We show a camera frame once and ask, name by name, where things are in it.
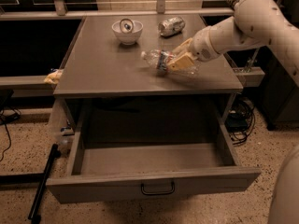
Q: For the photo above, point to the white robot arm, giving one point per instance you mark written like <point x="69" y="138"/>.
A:
<point x="255" y="23"/>

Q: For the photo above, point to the black metal stand leg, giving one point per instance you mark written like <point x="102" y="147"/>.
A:
<point x="33" y="216"/>

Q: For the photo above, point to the grey cabinet counter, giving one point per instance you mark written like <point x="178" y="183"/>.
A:
<point x="100" y="66"/>

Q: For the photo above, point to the crushed silver soda can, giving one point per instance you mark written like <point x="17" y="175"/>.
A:
<point x="171" y="26"/>

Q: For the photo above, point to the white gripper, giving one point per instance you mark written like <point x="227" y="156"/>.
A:
<point x="201" y="44"/>

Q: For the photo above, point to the yellow crumpled cloth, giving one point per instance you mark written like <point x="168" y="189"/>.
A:
<point x="53" y="78"/>

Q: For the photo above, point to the black drawer handle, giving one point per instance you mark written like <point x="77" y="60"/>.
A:
<point x="158" y="189"/>

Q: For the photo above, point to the clear plastic water bottle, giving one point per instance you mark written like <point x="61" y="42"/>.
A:
<point x="158" y="59"/>

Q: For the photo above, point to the small can in bowl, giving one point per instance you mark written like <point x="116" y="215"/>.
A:
<point x="126" y="26"/>

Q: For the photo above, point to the grey metal rail frame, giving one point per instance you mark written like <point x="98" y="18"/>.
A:
<point x="17" y="10"/>

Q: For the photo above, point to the white ceramic bowl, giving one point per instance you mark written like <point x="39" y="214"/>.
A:
<point x="131" y="38"/>

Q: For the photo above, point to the open grey top drawer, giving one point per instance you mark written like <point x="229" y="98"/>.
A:
<point x="202" y="161"/>

